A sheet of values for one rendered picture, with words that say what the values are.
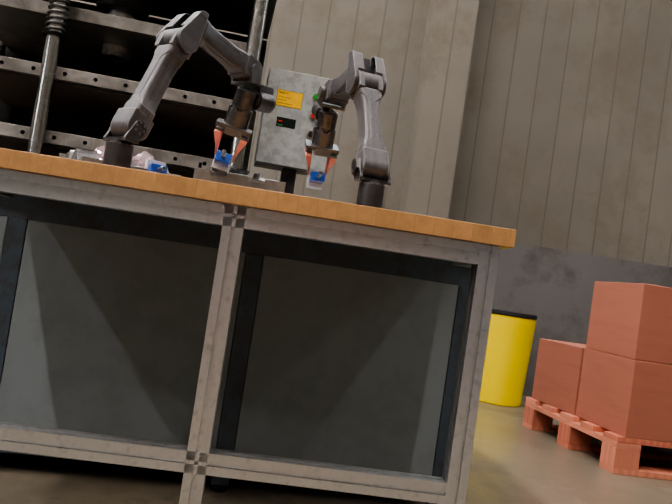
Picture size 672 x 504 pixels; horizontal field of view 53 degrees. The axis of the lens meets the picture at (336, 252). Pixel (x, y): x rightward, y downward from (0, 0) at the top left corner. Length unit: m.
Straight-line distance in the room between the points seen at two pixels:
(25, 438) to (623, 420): 2.42
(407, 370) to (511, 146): 3.43
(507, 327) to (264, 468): 3.14
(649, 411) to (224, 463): 2.16
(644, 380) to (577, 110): 2.78
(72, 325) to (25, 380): 0.19
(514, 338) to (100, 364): 3.04
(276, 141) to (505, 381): 2.36
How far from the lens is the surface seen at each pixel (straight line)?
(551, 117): 5.42
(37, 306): 1.99
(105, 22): 2.98
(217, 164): 1.98
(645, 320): 3.21
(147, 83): 1.72
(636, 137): 5.68
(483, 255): 1.51
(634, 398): 3.21
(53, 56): 2.89
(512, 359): 4.50
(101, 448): 1.53
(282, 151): 2.87
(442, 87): 4.92
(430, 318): 2.04
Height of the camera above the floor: 0.63
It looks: 2 degrees up
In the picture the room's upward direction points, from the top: 8 degrees clockwise
